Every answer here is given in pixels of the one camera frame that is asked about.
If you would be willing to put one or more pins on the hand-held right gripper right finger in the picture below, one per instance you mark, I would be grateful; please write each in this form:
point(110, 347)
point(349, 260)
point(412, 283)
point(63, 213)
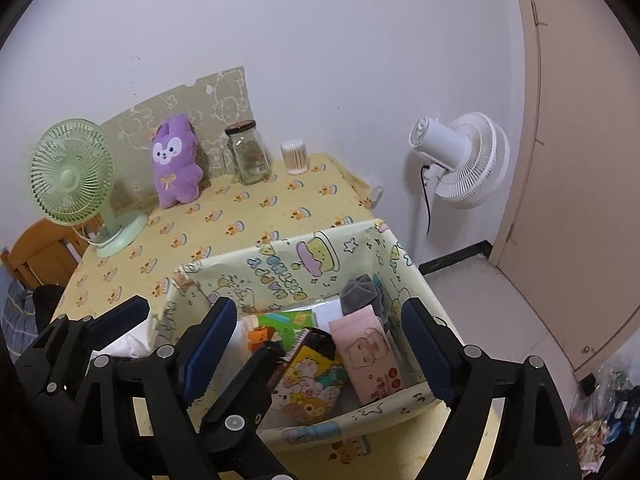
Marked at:
point(425, 355)

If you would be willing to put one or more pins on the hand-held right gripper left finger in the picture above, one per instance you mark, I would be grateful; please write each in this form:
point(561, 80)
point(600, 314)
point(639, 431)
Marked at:
point(210, 350)

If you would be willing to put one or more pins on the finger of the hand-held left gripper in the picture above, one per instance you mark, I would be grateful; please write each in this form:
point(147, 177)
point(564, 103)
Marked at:
point(120, 317)
point(250, 390)

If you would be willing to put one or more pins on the white cloth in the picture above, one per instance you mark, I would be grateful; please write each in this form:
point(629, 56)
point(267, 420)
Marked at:
point(132, 342)

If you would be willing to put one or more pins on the cartoon bear tissue pack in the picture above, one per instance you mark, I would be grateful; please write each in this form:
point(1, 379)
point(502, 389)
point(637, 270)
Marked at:
point(310, 380)

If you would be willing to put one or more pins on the grey fuzzy cloth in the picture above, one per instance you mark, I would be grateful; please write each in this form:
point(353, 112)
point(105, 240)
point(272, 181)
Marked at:
point(360, 290)

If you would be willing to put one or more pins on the cartoon printed storage box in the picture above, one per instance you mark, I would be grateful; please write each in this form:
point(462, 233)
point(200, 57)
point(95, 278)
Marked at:
point(300, 265)

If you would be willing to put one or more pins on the blue plaid bedding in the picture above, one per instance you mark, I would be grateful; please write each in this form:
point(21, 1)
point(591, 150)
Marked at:
point(15, 315)

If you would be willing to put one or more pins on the wooden chair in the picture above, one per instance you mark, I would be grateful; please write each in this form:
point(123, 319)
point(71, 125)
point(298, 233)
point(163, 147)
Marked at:
point(35, 255)

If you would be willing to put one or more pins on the white paper sheet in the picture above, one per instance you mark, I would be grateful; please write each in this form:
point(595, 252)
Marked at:
point(327, 312)

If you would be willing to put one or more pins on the green desk fan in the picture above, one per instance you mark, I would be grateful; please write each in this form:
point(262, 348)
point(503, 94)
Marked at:
point(70, 175)

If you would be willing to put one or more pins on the purple plush toy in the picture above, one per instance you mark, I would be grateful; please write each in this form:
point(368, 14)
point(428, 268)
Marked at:
point(175, 170)

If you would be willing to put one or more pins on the pile of plastic bags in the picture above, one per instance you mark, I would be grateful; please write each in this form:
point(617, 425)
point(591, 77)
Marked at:
point(605, 410)

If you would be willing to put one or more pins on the glass jar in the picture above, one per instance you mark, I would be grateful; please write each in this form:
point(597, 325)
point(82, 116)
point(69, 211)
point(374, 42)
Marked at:
point(247, 160)

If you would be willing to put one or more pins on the white standing fan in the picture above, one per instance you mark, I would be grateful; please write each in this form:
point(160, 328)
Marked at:
point(465, 160)

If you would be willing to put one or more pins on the cotton swab container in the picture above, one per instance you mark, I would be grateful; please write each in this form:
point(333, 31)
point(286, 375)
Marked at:
point(295, 157)

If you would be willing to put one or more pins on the patterned cardboard board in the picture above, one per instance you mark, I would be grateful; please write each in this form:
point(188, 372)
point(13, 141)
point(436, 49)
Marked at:
point(220, 95)

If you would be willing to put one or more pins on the beige door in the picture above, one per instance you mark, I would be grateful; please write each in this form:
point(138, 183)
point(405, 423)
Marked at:
point(590, 160)

